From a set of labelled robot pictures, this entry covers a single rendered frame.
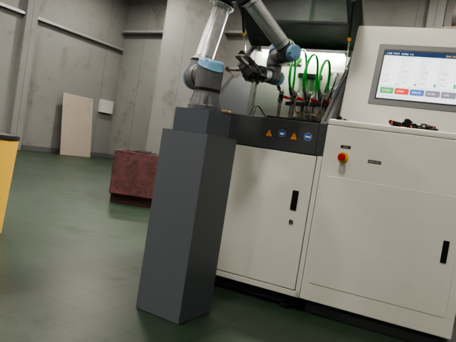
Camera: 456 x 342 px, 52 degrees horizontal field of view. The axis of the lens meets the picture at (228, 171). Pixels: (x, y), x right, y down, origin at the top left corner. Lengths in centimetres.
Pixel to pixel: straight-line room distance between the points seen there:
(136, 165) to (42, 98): 774
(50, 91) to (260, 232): 1069
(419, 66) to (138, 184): 333
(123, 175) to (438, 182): 356
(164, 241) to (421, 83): 153
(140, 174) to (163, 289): 315
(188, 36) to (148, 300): 1016
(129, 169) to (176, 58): 714
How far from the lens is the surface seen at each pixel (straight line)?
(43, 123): 1271
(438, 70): 268
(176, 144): 201
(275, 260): 247
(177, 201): 199
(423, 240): 233
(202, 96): 204
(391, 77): 267
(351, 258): 237
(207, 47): 223
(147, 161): 511
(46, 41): 1272
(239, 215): 251
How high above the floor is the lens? 74
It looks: 2 degrees down
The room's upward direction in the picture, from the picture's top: 9 degrees clockwise
